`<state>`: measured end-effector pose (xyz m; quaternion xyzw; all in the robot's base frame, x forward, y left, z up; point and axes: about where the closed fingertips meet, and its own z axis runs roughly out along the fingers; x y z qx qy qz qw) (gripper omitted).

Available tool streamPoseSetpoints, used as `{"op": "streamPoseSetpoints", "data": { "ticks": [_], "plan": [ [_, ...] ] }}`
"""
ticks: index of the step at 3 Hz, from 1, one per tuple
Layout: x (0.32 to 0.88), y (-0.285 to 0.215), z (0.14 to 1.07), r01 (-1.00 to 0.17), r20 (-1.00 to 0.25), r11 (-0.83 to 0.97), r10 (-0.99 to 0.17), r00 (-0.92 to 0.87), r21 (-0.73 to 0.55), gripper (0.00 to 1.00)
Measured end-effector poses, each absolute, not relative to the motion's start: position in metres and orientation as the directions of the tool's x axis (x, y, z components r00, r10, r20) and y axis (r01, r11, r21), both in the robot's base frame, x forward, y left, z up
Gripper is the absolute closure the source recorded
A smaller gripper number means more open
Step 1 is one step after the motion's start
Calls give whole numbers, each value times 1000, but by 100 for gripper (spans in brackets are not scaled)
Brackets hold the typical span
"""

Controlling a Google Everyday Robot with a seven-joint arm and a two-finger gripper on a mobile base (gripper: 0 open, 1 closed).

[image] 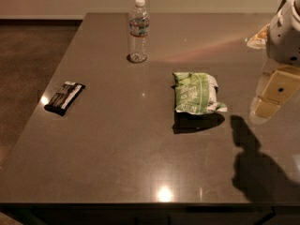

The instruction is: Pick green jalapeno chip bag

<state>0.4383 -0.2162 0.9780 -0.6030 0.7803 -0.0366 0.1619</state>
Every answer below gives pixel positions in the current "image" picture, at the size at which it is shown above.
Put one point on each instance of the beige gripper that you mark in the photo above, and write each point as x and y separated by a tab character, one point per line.
283	40

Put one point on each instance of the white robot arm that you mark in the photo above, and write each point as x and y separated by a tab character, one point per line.
283	42

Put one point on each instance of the green jalapeno chip bag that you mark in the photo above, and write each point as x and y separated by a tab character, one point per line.
196	94

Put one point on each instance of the yellow white snack package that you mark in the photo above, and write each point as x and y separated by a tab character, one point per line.
258	41

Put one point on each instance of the clear plastic water bottle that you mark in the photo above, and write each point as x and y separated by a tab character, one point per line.
139	27

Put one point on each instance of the black white snack bar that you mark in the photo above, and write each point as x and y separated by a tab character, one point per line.
63	98

